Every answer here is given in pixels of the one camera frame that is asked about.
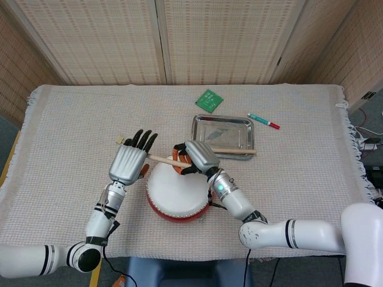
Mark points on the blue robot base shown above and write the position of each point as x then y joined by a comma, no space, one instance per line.
185,273

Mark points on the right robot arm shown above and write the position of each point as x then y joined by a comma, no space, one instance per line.
299,233

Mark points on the black wall label plate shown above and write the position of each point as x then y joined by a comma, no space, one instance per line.
368,95

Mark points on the orange item on floor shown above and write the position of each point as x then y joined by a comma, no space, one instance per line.
121,281

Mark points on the white woven tablecloth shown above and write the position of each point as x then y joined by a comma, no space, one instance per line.
74,119

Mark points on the red drum white skin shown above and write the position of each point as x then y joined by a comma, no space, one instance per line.
176,194

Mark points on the teal marker red cap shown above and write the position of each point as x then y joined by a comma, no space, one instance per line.
263,121

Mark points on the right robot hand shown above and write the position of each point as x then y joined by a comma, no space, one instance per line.
202,157

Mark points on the black box on floor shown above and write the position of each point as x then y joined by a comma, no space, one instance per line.
375,175

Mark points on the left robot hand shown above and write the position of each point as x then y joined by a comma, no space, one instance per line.
127,164

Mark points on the green circuit board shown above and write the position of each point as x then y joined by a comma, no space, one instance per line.
209,100

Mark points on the woven bamboo folding screen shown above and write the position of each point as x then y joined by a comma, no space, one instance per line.
104,39

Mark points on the wooden drumstick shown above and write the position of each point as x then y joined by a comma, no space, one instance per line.
163,159
236,151

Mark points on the rectangular metal tray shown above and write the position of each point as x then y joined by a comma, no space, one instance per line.
221,131

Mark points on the white power strip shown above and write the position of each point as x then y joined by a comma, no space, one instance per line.
369,146

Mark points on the small tan eraser block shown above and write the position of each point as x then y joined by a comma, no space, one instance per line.
120,139

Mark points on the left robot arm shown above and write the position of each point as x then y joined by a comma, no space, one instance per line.
98,221

